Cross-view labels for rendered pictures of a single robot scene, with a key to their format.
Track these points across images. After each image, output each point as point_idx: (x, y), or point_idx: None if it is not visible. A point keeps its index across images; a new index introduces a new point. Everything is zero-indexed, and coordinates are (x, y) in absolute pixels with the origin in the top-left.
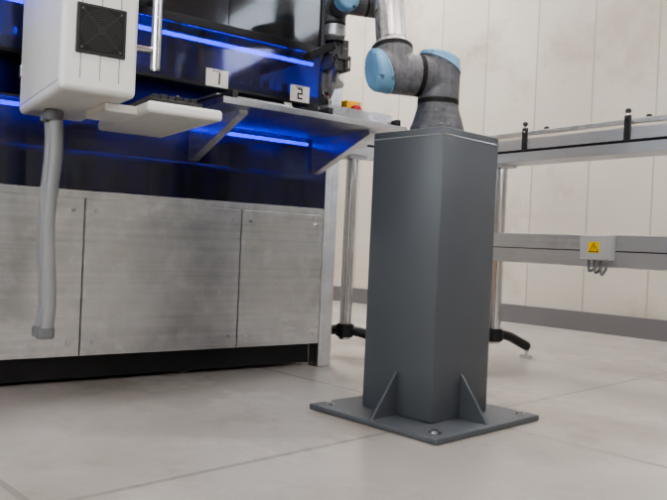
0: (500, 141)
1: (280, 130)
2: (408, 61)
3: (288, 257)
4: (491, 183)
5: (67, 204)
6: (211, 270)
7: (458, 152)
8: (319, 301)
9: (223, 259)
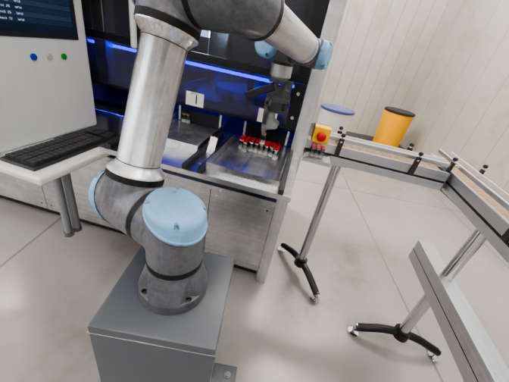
0: (507, 200)
1: None
2: (112, 208)
3: (242, 223)
4: (197, 380)
5: None
6: None
7: (120, 349)
8: (261, 252)
9: None
